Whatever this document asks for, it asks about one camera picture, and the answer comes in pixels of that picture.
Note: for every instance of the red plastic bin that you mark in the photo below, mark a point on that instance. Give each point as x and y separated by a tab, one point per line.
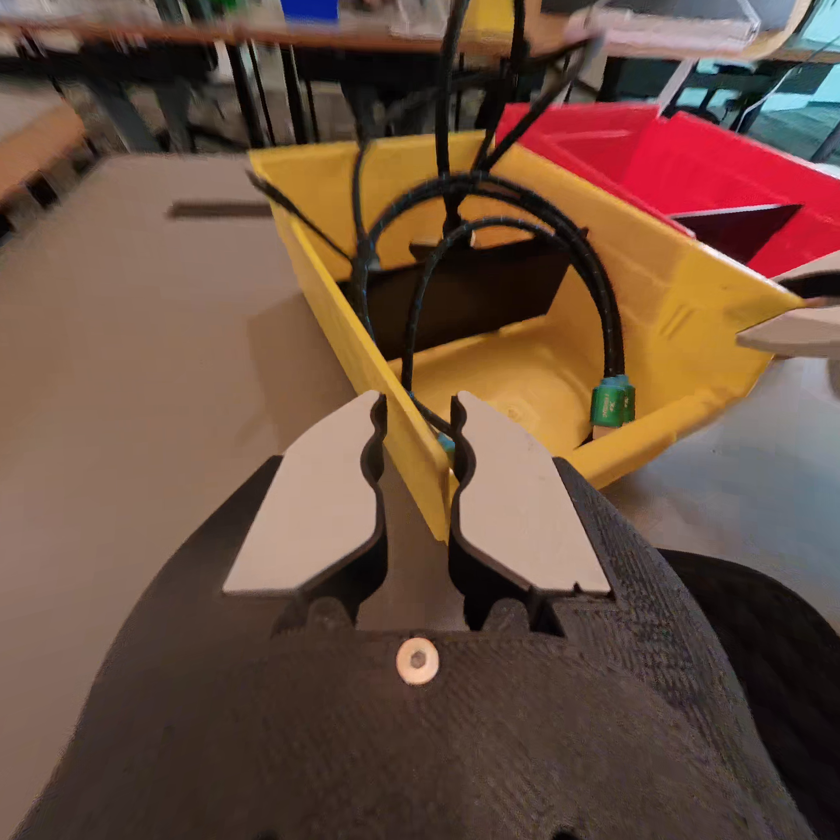
656	157

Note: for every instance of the blue plastic bin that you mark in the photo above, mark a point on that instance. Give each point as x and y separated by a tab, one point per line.
308	8

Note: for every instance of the black textured chair armrest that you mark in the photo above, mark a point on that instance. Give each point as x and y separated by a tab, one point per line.
774	656

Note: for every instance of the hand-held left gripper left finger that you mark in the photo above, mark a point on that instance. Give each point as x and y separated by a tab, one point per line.
308	525

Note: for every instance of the black bin divider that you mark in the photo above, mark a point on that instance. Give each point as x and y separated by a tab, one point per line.
459	295

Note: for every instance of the wooden desk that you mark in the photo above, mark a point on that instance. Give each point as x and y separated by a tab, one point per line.
197	31

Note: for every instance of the yellow plastic bin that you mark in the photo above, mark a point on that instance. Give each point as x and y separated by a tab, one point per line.
656	308

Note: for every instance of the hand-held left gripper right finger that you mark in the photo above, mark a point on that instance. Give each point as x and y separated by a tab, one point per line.
525	525

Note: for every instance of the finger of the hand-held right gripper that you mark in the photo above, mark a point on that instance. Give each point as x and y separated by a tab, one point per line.
800	334
823	266

